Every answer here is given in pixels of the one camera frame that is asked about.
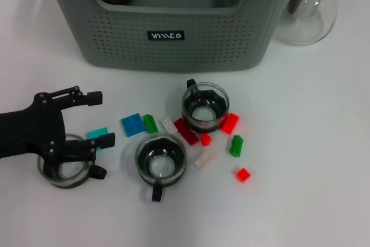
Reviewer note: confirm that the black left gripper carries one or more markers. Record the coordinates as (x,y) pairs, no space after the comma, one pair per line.
(31,128)

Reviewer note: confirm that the cyan square toy brick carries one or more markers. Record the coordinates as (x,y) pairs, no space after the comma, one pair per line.
(96,133)

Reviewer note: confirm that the glass teacup black holder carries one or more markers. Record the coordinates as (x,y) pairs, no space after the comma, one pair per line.
(75,171)
(203,114)
(160,169)

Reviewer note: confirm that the grey-green perforated storage bin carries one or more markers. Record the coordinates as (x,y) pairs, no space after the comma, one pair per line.
(173,53)

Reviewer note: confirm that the blue square toy brick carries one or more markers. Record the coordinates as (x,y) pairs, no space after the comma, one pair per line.
(133,125)

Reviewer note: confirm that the green toy brick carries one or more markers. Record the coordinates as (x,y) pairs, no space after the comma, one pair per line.
(236,146)
(150,124)

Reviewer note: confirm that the white toy brick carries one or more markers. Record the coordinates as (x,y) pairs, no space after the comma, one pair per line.
(203,160)
(168,125)

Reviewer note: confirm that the dark red long brick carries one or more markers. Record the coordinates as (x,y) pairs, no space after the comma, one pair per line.
(188,135)

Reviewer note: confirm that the small red stepped brick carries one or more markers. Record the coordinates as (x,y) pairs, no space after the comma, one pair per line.
(206,140)

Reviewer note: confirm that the bright red rectangular brick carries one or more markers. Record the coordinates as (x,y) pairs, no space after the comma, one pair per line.
(231,124)

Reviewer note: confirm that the bright red square brick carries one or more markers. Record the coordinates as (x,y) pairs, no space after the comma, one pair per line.
(242,175)

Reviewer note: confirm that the glass carafe black lid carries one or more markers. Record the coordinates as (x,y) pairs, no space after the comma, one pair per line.
(306,21)

